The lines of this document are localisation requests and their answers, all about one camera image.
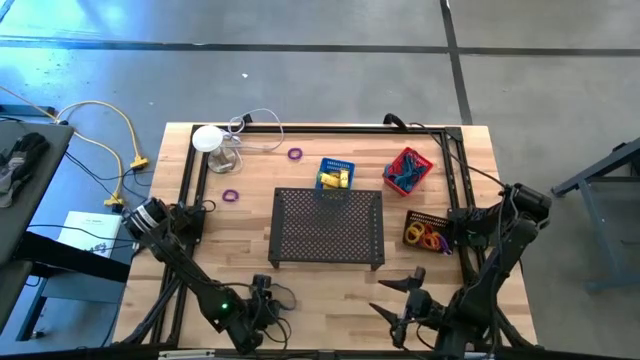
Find dark grey side table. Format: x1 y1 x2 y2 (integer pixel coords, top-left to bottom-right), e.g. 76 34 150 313
0 104 132 344

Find black plastic basket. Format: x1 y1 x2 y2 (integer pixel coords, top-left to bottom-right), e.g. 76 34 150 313
402 209 455 256

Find white paper booklet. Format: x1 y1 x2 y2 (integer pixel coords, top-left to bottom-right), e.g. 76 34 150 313
57 210 124 259

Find silver metal bracket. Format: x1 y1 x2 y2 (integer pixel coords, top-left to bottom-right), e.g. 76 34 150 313
158 349 216 360
438 351 495 360

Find red plastic basket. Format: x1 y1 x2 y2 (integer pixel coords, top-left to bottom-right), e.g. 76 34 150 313
382 146 435 197

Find thin black floor cable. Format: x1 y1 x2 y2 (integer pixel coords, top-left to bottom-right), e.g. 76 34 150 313
27 223 139 251

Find black looped cable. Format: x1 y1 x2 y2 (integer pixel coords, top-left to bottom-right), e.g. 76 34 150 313
383 113 409 131

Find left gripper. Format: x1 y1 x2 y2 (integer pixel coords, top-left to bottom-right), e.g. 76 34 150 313
244 273 282 334

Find blue plastic basket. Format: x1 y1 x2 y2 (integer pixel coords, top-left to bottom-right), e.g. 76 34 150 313
314 157 357 191

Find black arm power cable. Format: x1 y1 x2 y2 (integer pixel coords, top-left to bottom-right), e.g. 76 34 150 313
409 122 506 189

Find white mushroom lamp wooden base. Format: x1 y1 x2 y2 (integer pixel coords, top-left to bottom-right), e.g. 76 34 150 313
191 124 238 175

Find yellow extension cable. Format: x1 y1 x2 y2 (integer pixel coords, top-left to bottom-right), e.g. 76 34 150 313
0 84 150 209

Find black perforated metal shelf riser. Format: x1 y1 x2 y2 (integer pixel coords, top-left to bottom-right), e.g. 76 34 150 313
268 187 386 272

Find grey metal cart frame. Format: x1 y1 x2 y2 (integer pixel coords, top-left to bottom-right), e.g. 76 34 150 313
552 137 640 294

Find white lamp cable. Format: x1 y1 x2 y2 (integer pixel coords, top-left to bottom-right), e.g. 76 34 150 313
219 108 285 174

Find black aluminium table frame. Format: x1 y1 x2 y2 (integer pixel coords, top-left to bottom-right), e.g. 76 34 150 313
112 123 539 351

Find grey black work gloves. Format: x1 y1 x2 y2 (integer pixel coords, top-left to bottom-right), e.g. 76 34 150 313
0 132 51 209

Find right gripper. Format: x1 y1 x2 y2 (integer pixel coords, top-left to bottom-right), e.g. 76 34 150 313
369 267 446 349

